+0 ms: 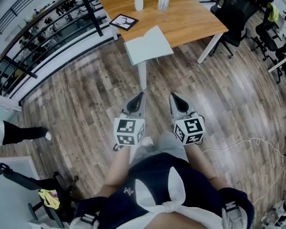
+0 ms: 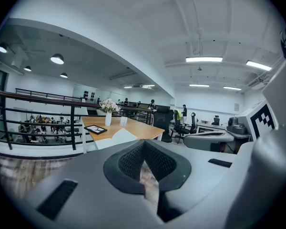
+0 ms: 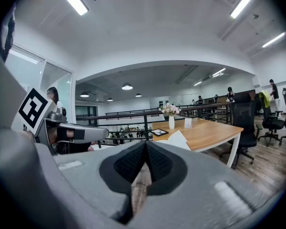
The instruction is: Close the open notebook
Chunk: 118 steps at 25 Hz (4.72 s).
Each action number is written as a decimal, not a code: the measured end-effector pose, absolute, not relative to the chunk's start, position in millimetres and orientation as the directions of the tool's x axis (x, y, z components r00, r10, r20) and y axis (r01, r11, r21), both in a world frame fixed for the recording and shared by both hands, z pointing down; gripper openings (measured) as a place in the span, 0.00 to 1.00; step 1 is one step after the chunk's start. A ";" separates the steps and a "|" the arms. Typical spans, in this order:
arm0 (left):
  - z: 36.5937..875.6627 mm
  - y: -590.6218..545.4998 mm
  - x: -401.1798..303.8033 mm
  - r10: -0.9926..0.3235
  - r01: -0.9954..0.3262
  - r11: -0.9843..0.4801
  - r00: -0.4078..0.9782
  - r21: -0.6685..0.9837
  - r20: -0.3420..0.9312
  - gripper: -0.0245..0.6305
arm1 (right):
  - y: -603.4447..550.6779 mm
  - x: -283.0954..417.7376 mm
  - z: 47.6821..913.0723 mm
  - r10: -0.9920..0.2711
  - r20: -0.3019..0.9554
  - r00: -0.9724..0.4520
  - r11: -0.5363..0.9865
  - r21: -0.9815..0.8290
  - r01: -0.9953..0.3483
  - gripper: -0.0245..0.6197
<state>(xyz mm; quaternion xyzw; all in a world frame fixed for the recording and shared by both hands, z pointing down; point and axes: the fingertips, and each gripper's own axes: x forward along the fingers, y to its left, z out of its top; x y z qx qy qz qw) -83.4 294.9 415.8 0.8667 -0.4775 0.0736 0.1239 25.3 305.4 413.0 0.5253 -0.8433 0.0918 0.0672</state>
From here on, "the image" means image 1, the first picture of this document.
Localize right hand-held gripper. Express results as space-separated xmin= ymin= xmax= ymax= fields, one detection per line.
xmin=169 ymin=93 xmax=206 ymax=146

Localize black office chair with cloth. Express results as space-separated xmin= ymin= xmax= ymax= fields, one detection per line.
xmin=251 ymin=2 xmax=281 ymax=62

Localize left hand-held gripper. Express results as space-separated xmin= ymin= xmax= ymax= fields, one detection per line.
xmin=113 ymin=92 xmax=147 ymax=151

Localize clear acrylic card stand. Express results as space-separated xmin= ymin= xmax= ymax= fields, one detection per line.
xmin=157 ymin=0 xmax=170 ymax=11

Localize large black office chair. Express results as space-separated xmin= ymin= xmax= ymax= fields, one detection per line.
xmin=209 ymin=0 xmax=262 ymax=58

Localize person's navy top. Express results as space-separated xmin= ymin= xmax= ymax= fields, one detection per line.
xmin=73 ymin=151 xmax=255 ymax=229

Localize pale grey-green book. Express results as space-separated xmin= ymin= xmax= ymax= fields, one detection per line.
xmin=123 ymin=25 xmax=174 ymax=67

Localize black metal railing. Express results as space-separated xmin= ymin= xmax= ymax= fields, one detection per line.
xmin=0 ymin=0 xmax=124 ymax=106

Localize person's white bow collar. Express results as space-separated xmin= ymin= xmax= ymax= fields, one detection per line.
xmin=114 ymin=166 xmax=225 ymax=229

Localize white desk panel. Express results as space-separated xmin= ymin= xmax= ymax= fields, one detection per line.
xmin=0 ymin=156 xmax=41 ymax=229

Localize grey shoulder strap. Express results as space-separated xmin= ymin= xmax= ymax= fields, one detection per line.
xmin=70 ymin=212 xmax=101 ymax=229
xmin=221 ymin=200 xmax=244 ymax=229

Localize yellow item on chair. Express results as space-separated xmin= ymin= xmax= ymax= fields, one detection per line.
xmin=38 ymin=188 xmax=61 ymax=210

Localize person's white shoe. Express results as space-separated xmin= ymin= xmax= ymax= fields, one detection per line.
xmin=142 ymin=136 xmax=154 ymax=147

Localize white table leg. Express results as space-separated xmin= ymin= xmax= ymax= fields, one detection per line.
xmin=137 ymin=61 xmax=147 ymax=90
xmin=197 ymin=32 xmax=224 ymax=64

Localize yellow-green cloth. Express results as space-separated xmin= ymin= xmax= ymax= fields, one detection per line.
xmin=266 ymin=2 xmax=280 ymax=22

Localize white floor cable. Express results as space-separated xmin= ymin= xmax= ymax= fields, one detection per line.
xmin=201 ymin=137 xmax=286 ymax=206

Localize frosted glass door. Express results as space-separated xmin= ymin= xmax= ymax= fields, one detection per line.
xmin=0 ymin=92 xmax=22 ymax=124

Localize person's grey trousers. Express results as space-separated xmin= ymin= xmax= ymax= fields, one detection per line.
xmin=128 ymin=131 xmax=189 ymax=168

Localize person's right forearm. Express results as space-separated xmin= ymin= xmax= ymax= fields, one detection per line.
xmin=185 ymin=143 xmax=229 ymax=190

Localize white desk edge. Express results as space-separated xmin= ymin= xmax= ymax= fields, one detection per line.
xmin=268 ymin=55 xmax=286 ymax=73

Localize person's left forearm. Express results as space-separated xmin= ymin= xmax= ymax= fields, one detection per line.
xmin=95 ymin=146 xmax=132 ymax=200

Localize black framed deer picture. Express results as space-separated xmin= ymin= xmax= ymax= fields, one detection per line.
xmin=109 ymin=13 xmax=139 ymax=31

